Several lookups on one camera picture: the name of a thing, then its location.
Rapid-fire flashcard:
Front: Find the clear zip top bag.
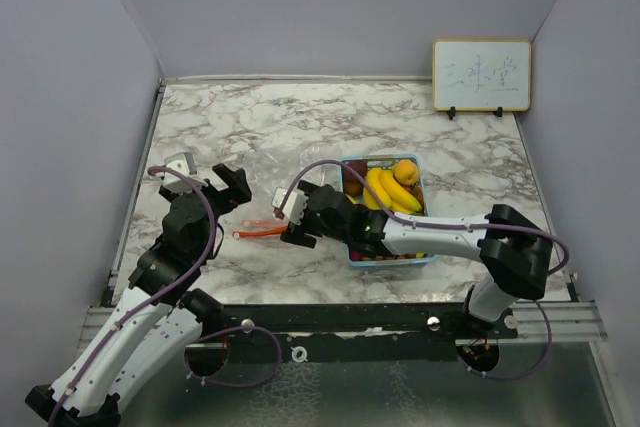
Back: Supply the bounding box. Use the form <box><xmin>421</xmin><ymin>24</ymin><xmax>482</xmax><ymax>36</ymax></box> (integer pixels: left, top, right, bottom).
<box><xmin>232</xmin><ymin>144</ymin><xmax>346</xmax><ymax>243</ymax></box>

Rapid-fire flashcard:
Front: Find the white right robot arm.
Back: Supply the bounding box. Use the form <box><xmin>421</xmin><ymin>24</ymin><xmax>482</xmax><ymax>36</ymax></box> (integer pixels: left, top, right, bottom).
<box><xmin>272</xmin><ymin>185</ymin><xmax>553</xmax><ymax>338</ymax></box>

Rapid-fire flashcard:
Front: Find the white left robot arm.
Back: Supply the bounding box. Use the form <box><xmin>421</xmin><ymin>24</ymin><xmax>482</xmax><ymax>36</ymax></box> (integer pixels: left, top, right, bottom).
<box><xmin>25</xmin><ymin>160</ymin><xmax>252</xmax><ymax>426</ymax></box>

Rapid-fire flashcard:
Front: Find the red apple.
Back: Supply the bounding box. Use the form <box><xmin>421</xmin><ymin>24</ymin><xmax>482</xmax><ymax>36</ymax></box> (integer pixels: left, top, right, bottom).
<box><xmin>343</xmin><ymin>160</ymin><xmax>368</xmax><ymax>182</ymax></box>

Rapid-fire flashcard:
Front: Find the yellow banana bunch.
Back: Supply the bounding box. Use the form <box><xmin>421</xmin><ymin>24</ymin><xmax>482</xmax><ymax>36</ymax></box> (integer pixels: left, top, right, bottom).
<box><xmin>362</xmin><ymin>168</ymin><xmax>423</xmax><ymax>214</ymax></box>

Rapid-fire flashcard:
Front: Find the light blue plastic basket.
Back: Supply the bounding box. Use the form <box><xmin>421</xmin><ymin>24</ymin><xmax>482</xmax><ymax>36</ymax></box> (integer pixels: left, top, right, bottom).
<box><xmin>340</xmin><ymin>154</ymin><xmax>435</xmax><ymax>270</ymax></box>

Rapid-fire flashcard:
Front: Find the orange mango fruit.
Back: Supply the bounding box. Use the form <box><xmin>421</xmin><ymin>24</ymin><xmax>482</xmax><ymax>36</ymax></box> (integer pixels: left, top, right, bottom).
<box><xmin>392</xmin><ymin>159</ymin><xmax>420</xmax><ymax>186</ymax></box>

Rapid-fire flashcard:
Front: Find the small framed whiteboard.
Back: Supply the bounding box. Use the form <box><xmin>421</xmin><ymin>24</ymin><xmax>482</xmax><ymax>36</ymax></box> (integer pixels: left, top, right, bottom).
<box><xmin>432</xmin><ymin>38</ymin><xmax>532</xmax><ymax>118</ymax></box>

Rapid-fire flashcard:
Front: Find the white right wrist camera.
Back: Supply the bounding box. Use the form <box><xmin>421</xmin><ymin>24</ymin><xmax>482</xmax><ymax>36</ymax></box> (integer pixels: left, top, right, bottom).
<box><xmin>272</xmin><ymin>187</ymin><xmax>308</xmax><ymax>225</ymax></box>

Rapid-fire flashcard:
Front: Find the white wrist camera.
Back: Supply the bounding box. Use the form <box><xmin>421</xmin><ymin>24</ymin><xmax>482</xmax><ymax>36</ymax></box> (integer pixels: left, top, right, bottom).
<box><xmin>272</xmin><ymin>187</ymin><xmax>308</xmax><ymax>225</ymax></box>
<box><xmin>147</xmin><ymin>152</ymin><xmax>205</xmax><ymax>195</ymax></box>

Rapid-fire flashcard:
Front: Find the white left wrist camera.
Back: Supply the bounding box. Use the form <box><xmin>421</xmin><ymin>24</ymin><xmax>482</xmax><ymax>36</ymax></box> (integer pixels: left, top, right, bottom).
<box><xmin>147</xmin><ymin>152</ymin><xmax>205</xmax><ymax>195</ymax></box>

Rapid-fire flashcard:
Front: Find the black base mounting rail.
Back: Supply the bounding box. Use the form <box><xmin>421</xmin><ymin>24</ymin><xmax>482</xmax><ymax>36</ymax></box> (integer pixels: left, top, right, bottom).
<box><xmin>190</xmin><ymin>302</ymin><xmax>517</xmax><ymax>364</ymax></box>

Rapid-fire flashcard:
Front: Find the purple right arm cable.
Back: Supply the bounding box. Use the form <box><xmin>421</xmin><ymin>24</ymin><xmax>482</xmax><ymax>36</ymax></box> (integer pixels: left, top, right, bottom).
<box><xmin>280</xmin><ymin>159</ymin><xmax>572</xmax><ymax>381</ymax></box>

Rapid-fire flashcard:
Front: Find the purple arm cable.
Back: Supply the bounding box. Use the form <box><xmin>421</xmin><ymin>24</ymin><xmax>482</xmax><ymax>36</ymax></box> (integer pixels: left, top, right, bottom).
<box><xmin>280</xmin><ymin>159</ymin><xmax>572</xmax><ymax>381</ymax></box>
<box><xmin>45</xmin><ymin>166</ymin><xmax>283</xmax><ymax>427</ymax></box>

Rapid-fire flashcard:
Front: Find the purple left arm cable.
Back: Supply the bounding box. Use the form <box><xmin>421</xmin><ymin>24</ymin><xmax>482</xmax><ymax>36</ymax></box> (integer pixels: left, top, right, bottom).
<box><xmin>45</xmin><ymin>166</ymin><xmax>283</xmax><ymax>427</ymax></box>

